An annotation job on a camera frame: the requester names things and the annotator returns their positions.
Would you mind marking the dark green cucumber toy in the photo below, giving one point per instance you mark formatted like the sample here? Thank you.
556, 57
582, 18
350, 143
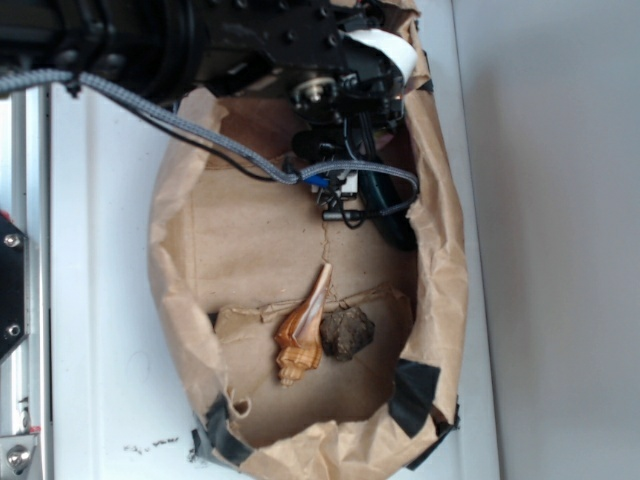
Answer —
378, 193

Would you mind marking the aluminium frame rail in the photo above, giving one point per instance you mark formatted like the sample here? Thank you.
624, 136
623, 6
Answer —
26, 405

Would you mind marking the brown rough rock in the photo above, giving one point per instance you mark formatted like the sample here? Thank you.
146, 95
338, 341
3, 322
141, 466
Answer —
346, 332

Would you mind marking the orange conch seashell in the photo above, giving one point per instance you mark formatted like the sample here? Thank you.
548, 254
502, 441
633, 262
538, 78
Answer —
299, 335

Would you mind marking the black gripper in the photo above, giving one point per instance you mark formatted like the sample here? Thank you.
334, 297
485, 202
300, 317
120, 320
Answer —
336, 66

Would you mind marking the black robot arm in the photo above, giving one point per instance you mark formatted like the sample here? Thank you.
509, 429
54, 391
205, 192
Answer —
160, 50

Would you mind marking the white plastic tray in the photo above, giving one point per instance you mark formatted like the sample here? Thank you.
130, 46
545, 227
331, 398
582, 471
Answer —
119, 409

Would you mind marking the brown paper bag bin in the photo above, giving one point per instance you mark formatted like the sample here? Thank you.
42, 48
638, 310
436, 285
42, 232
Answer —
230, 257

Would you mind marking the black metal bracket left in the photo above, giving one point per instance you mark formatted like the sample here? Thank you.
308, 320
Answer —
13, 287

